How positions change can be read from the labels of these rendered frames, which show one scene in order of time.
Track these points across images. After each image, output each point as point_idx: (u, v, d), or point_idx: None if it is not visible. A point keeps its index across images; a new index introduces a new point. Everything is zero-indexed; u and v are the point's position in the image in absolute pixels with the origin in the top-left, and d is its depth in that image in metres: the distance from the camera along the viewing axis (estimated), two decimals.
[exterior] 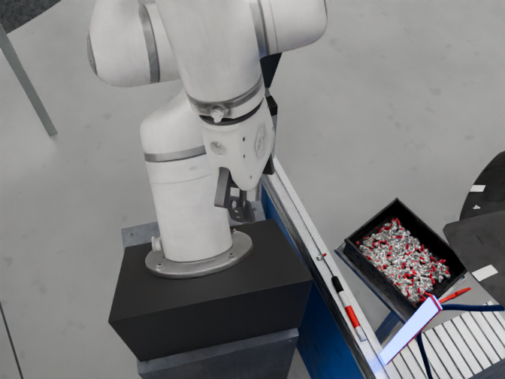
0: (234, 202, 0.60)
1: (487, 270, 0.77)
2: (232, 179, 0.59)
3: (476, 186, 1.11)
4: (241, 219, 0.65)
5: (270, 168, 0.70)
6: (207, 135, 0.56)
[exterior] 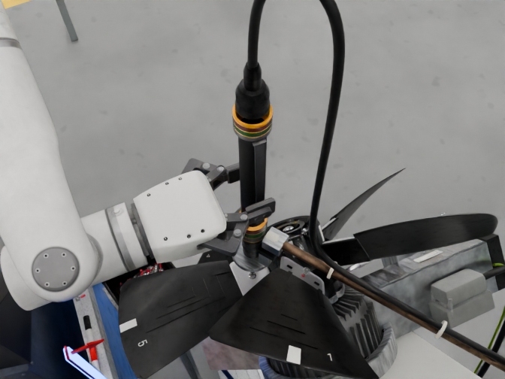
0: (206, 174, 0.71)
1: (130, 323, 0.94)
2: None
3: None
4: None
5: None
6: (140, 195, 0.67)
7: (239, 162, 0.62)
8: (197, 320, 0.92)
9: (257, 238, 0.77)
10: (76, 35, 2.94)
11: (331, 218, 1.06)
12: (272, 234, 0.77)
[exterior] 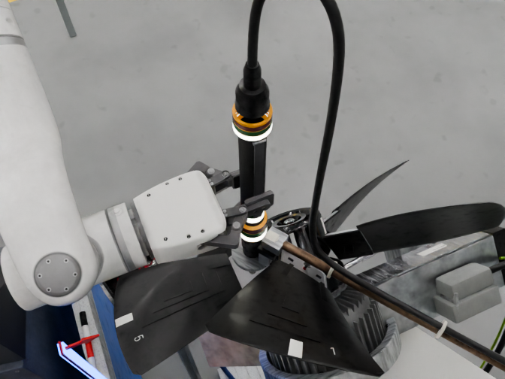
0: None
1: (126, 317, 0.91)
2: None
3: None
4: None
5: None
6: (140, 195, 0.67)
7: (239, 161, 0.62)
8: (195, 314, 0.89)
9: (257, 238, 0.77)
10: (74, 31, 2.92)
11: (333, 210, 1.03)
12: (272, 233, 0.77)
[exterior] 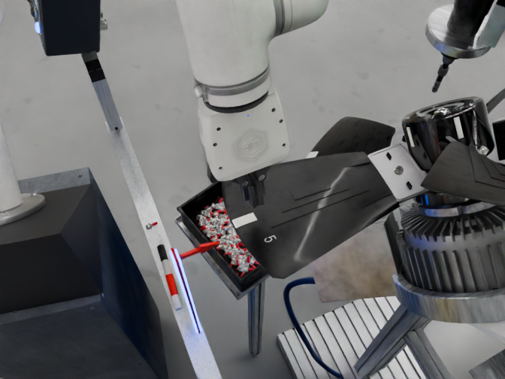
0: None
1: (247, 217, 0.72)
2: (207, 160, 0.61)
3: (312, 153, 1.07)
4: (243, 198, 0.68)
5: (257, 198, 0.68)
6: (198, 109, 0.59)
7: None
8: (338, 215, 0.71)
9: None
10: None
11: None
12: None
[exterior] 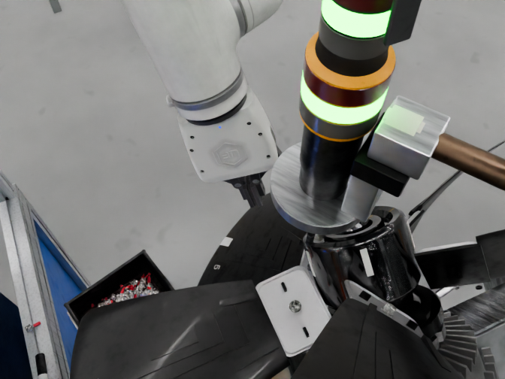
0: None
1: (228, 241, 0.88)
2: None
3: None
4: (243, 196, 0.69)
5: (254, 199, 0.68)
6: None
7: None
8: (252, 277, 0.77)
9: (359, 125, 0.26)
10: (59, 6, 2.56)
11: (480, 238, 0.53)
12: (403, 111, 0.26)
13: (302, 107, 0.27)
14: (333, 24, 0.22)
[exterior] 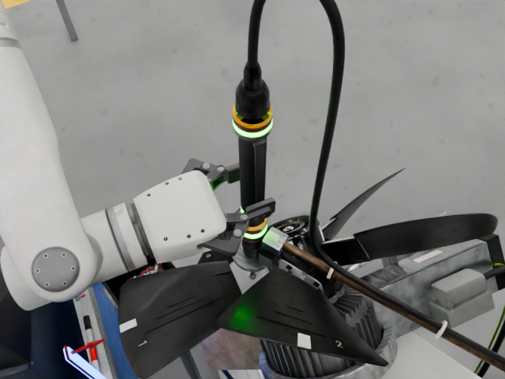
0: (206, 174, 0.71)
1: None
2: None
3: None
4: None
5: None
6: (140, 195, 0.67)
7: (239, 162, 0.62)
8: (231, 262, 1.15)
9: (257, 238, 0.77)
10: (76, 35, 2.94)
11: (358, 234, 0.91)
12: (272, 234, 0.77)
13: None
14: None
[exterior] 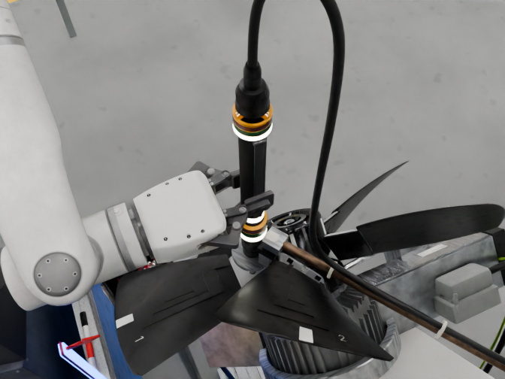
0: None
1: None
2: None
3: None
4: None
5: None
6: (140, 195, 0.67)
7: (239, 161, 0.62)
8: (231, 256, 1.13)
9: (257, 238, 0.77)
10: (74, 31, 2.92)
11: (361, 227, 0.89)
12: (272, 233, 0.77)
13: None
14: None
